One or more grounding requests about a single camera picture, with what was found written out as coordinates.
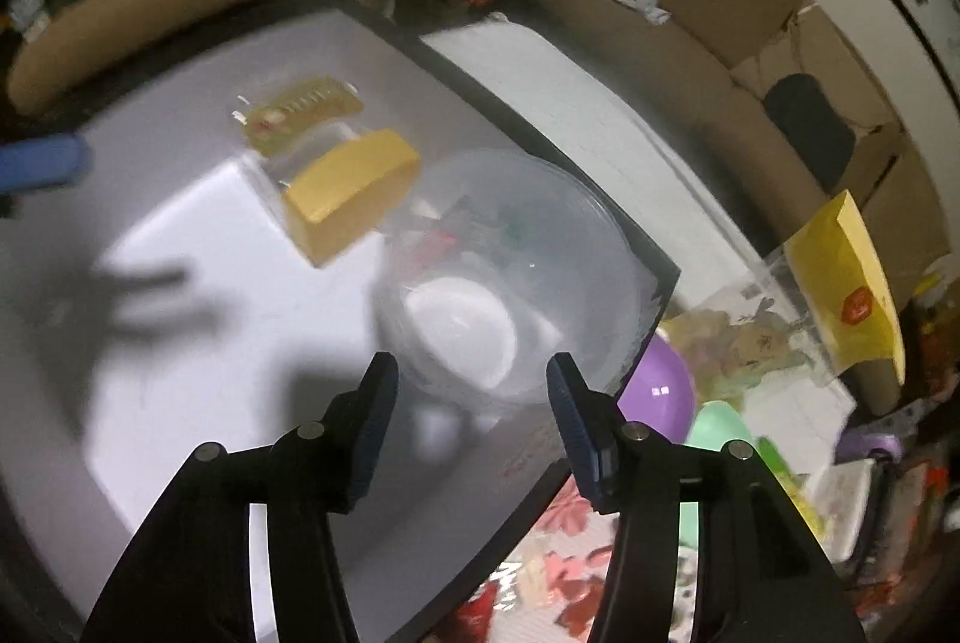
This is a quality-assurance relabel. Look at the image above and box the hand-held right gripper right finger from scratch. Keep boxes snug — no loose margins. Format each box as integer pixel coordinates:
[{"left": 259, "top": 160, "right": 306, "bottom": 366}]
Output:
[{"left": 546, "top": 352, "right": 875, "bottom": 643}]

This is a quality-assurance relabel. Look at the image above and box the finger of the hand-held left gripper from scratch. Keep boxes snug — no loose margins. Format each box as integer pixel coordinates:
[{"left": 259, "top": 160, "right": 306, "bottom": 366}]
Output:
[{"left": 0, "top": 134, "right": 92, "bottom": 195}]

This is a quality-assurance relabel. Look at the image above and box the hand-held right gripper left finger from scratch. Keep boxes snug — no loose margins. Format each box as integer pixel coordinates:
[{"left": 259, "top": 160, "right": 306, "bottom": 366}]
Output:
[{"left": 79, "top": 352, "right": 400, "bottom": 643}]

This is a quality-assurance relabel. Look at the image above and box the clear plastic tub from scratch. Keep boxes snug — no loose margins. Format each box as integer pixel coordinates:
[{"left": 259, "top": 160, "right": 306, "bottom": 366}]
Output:
[{"left": 373, "top": 148, "right": 662, "bottom": 405}]

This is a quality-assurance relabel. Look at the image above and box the jar with yellow lid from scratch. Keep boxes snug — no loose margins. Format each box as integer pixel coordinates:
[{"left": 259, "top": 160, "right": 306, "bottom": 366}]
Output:
[{"left": 259, "top": 128, "right": 422, "bottom": 270}]

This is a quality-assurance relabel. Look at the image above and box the clear packet of yellowish snacks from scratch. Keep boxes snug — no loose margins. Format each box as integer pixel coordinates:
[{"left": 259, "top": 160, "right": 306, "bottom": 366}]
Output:
[{"left": 231, "top": 76, "right": 365, "bottom": 155}]

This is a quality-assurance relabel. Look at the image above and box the purple plastic plate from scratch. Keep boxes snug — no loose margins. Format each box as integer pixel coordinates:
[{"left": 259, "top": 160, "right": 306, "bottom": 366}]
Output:
[{"left": 616, "top": 335, "right": 699, "bottom": 446}]

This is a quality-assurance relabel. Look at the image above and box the green plastic plate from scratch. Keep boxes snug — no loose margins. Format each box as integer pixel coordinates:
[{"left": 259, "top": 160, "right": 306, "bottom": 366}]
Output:
[{"left": 679, "top": 401, "right": 767, "bottom": 548}]

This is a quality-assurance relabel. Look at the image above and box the clear bag of brown snacks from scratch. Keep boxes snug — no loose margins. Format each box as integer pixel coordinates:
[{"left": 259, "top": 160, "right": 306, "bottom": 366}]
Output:
[{"left": 658, "top": 296, "right": 835, "bottom": 390}]

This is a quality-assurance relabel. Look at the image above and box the brown armchair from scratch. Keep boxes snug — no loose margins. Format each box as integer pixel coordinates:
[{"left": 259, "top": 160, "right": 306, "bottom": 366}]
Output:
[{"left": 6, "top": 0, "right": 324, "bottom": 117}]

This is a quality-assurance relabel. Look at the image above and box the yellow paper envelope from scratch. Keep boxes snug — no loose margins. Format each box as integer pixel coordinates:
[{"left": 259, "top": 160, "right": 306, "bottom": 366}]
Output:
[{"left": 783, "top": 190, "right": 906, "bottom": 387}]

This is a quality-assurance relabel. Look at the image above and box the black cushion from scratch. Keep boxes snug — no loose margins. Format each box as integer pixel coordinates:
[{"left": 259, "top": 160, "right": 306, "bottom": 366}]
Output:
[{"left": 764, "top": 74, "right": 857, "bottom": 192}]

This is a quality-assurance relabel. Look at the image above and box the brown sofa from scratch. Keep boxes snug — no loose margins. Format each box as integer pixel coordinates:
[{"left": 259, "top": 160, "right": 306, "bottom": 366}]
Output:
[{"left": 531, "top": 0, "right": 947, "bottom": 415}]

